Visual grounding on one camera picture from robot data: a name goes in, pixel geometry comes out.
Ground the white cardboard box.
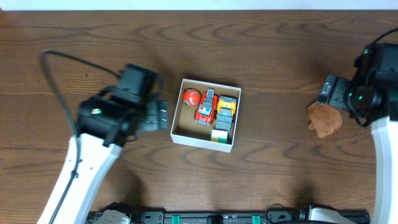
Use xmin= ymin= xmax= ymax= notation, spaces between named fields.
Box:
xmin=170 ymin=78 xmax=241 ymax=152

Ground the red and white ball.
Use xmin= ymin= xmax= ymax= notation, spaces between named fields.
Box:
xmin=182 ymin=88 xmax=201 ymax=107

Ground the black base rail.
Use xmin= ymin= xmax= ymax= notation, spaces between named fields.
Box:
xmin=84 ymin=203 xmax=371 ymax=224

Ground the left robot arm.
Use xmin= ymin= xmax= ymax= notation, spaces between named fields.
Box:
xmin=39 ymin=86 xmax=168 ymax=223

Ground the red toy fire truck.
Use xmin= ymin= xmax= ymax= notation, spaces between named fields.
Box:
xmin=194 ymin=88 xmax=219 ymax=126

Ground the multicolour puzzle cube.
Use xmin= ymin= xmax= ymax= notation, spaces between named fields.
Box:
xmin=211 ymin=129 xmax=228 ymax=144

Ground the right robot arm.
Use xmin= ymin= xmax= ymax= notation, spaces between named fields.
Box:
xmin=318 ymin=43 xmax=397 ymax=223

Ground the yellow and grey toy truck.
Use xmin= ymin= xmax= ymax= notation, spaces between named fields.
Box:
xmin=215 ymin=96 xmax=237 ymax=133

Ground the brown plush toy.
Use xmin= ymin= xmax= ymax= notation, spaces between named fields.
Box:
xmin=307 ymin=102 xmax=343 ymax=138

